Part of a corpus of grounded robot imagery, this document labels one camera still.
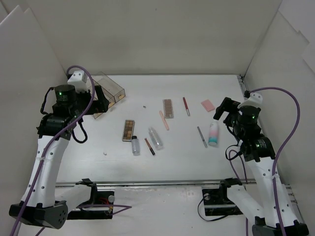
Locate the peach concealer stick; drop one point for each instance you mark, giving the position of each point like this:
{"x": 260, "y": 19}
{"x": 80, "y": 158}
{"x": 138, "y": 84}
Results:
{"x": 164, "y": 120}

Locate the aluminium right rail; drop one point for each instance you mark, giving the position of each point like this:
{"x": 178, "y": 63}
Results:
{"x": 242, "y": 84}

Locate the clear acrylic organizer box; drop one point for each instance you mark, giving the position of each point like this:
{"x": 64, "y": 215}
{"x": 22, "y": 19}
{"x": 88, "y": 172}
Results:
{"x": 112, "y": 91}

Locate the pink blue white bottle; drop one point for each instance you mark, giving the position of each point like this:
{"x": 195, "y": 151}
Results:
{"x": 213, "y": 134}

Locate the pink-brown eyeshadow palette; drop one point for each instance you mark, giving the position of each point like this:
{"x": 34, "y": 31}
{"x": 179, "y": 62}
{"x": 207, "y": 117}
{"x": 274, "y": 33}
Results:
{"x": 168, "y": 108}

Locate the orange lip gloss black cap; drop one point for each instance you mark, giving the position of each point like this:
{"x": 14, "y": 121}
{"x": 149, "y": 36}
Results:
{"x": 149, "y": 146}

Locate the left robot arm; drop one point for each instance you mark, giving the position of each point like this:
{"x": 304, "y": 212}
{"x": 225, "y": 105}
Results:
{"x": 39, "y": 206}

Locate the small clear bottle black cap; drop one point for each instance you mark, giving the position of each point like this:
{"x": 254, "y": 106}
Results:
{"x": 135, "y": 146}

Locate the grey eyeliner pencil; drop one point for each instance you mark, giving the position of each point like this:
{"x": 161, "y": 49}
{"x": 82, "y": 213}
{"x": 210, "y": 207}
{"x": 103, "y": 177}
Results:
{"x": 202, "y": 137}

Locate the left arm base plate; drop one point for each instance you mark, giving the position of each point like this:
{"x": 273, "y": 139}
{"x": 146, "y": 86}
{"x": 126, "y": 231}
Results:
{"x": 98, "y": 213}

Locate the red lip gloss silver cap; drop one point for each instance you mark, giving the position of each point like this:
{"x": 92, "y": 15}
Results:
{"x": 186, "y": 106}

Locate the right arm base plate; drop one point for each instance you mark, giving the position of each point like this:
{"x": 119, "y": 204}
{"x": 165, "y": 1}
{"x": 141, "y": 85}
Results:
{"x": 216, "y": 205}

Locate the clear ribbed bottle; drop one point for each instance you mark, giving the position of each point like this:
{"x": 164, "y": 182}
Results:
{"x": 155, "y": 138}

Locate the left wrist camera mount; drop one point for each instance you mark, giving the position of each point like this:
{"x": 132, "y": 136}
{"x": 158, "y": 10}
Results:
{"x": 79, "y": 80}

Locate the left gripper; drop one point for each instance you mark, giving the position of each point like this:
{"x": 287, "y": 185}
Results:
{"x": 99, "y": 100}

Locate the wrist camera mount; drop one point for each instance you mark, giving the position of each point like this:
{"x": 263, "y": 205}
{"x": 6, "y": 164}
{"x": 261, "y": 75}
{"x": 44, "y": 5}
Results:
{"x": 79, "y": 80}
{"x": 255, "y": 100}

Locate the aluminium front rail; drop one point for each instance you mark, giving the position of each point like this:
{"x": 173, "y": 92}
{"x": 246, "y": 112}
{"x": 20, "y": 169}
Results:
{"x": 153, "y": 183}

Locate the brown eyeshadow palette silver frame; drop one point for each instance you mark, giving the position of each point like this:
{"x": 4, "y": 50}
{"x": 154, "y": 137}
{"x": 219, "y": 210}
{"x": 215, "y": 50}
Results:
{"x": 128, "y": 130}

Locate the aluminium rail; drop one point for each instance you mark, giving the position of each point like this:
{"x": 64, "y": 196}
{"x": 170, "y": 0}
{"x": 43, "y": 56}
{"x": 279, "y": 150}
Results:
{"x": 153, "y": 183}
{"x": 242, "y": 84}

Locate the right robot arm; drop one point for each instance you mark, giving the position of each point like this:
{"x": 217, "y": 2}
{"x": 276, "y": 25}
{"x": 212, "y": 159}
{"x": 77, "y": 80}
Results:
{"x": 275, "y": 216}

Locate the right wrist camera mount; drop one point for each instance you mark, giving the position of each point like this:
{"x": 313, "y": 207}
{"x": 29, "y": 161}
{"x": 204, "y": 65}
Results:
{"x": 255, "y": 100}

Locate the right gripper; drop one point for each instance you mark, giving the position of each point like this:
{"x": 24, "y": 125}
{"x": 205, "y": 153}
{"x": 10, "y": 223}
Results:
{"x": 227, "y": 108}

